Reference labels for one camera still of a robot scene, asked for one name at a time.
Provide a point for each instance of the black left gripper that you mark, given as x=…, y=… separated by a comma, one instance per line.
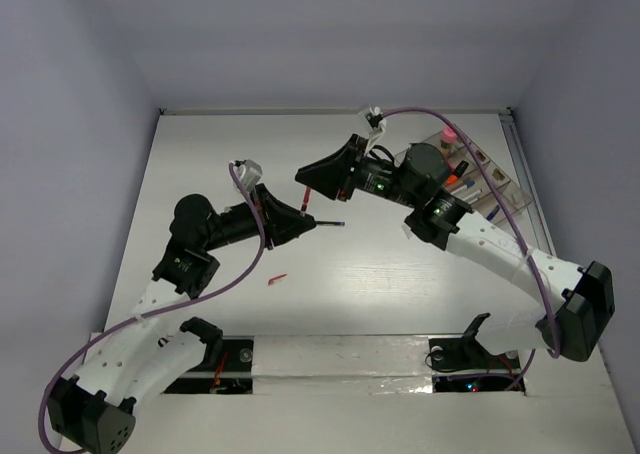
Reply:
x=282, y=221

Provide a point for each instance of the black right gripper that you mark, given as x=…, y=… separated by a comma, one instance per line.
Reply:
x=332, y=175

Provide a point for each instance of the red gel pen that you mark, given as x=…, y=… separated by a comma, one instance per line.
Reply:
x=306, y=199

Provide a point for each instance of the purple gel pen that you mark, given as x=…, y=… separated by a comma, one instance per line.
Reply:
x=331, y=223

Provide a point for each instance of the pink cap sticker bottle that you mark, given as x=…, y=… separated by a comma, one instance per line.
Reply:
x=448, y=138

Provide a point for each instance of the orange cap black highlighter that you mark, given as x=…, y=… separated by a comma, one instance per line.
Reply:
x=457, y=172

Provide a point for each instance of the blue cap white marker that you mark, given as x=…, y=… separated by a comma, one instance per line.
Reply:
x=464, y=187

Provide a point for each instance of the red cap white marker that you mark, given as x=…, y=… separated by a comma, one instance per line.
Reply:
x=472, y=197

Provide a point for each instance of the blue ballpoint pen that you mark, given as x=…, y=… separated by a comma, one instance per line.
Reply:
x=492, y=214

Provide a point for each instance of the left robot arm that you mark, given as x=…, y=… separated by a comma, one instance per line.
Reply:
x=136, y=360

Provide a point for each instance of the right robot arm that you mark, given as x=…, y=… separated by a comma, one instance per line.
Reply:
x=577, y=303

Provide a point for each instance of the red pen cap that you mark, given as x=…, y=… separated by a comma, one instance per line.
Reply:
x=276, y=279

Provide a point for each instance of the clear acrylic organizer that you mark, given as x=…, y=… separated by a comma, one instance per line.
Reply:
x=512, y=195

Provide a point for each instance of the white foam front board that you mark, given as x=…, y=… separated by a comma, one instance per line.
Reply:
x=374, y=394

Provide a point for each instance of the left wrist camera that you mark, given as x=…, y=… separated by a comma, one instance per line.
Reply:
x=247, y=175

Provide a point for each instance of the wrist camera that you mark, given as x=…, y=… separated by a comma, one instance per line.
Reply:
x=247, y=175
x=375, y=126

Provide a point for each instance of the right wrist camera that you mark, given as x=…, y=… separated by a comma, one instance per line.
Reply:
x=375, y=126

